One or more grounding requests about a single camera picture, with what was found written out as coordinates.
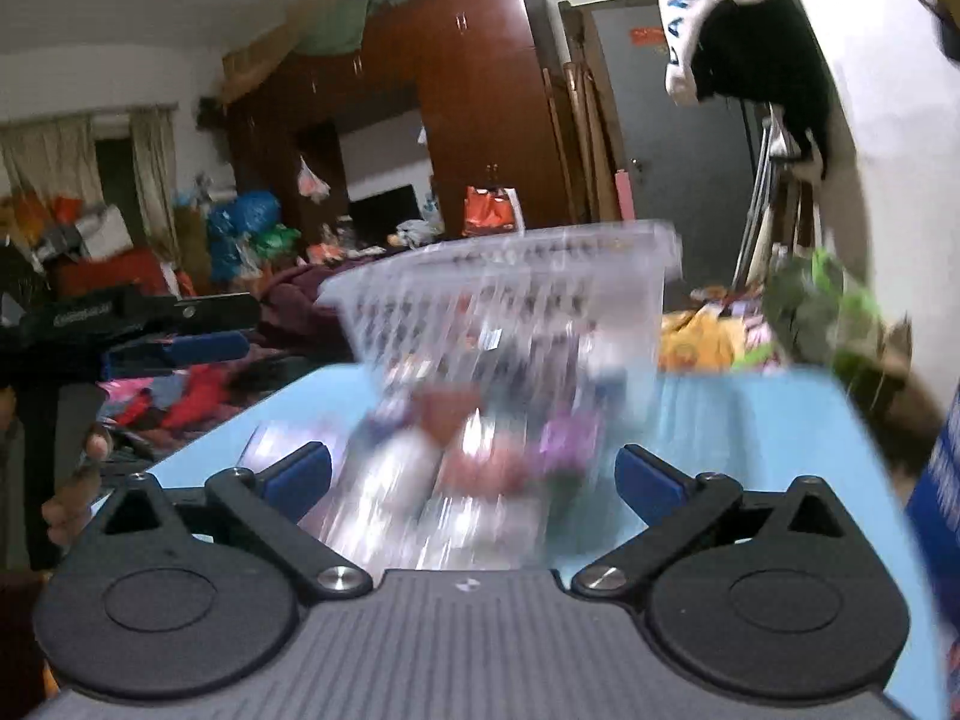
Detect green cloth bundle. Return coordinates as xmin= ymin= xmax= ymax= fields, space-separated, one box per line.
xmin=296 ymin=0 xmax=458 ymax=57

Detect white plastic bottle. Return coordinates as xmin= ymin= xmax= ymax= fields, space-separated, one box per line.
xmin=330 ymin=420 xmax=451 ymax=567

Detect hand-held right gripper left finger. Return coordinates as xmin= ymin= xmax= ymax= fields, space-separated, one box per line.
xmin=96 ymin=441 xmax=374 ymax=602

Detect blue plastic bag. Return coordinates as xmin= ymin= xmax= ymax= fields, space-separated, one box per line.
xmin=204 ymin=190 xmax=284 ymax=282

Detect person's left hand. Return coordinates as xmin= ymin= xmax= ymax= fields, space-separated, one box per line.
xmin=41 ymin=421 xmax=115 ymax=550

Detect yellow printed blanket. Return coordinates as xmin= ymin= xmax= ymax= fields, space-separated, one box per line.
xmin=658 ymin=298 xmax=777 ymax=374

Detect brown packet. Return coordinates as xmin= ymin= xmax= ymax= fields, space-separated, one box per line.
xmin=412 ymin=382 xmax=488 ymax=443

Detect grey door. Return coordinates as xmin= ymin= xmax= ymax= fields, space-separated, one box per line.
xmin=591 ymin=0 xmax=760 ymax=287

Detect beige curtains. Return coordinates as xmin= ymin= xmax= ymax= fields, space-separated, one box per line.
xmin=0 ymin=106 xmax=179 ymax=245

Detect red clothes pile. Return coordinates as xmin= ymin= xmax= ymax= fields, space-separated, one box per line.
xmin=105 ymin=364 xmax=260 ymax=432

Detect wooden planks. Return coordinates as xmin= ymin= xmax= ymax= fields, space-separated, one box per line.
xmin=559 ymin=4 xmax=627 ymax=224

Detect black television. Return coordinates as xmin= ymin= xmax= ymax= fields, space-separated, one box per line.
xmin=347 ymin=184 xmax=421 ymax=242

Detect purple packet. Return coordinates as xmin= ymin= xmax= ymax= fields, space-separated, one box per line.
xmin=536 ymin=409 xmax=608 ymax=481

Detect dark wooden wardrobe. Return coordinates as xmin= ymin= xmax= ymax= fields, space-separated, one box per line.
xmin=223 ymin=0 xmax=580 ymax=242

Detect clear perforated plastic basket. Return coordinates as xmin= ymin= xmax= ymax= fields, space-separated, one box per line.
xmin=315 ymin=219 xmax=685 ymax=572

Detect orange bag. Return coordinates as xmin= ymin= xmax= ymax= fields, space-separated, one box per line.
xmin=462 ymin=185 xmax=524 ymax=236

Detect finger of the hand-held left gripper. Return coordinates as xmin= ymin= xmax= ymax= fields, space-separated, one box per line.
xmin=112 ymin=289 xmax=261 ymax=340
xmin=101 ymin=330 xmax=252 ymax=381

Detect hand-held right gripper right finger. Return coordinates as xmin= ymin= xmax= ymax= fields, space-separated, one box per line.
xmin=571 ymin=444 xmax=856 ymax=601

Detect green leafy plant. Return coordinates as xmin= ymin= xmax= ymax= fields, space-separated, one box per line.
xmin=763 ymin=246 xmax=887 ymax=395

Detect metal folding rack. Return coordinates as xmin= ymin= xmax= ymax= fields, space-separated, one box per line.
xmin=733 ymin=99 xmax=800 ymax=287

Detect blue box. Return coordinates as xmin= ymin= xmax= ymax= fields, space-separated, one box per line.
xmin=902 ymin=381 xmax=960 ymax=620

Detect black garment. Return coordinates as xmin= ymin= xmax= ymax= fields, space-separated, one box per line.
xmin=691 ymin=0 xmax=835 ymax=181

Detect white hanging plastic bag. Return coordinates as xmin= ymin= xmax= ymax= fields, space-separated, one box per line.
xmin=295 ymin=156 xmax=332 ymax=205

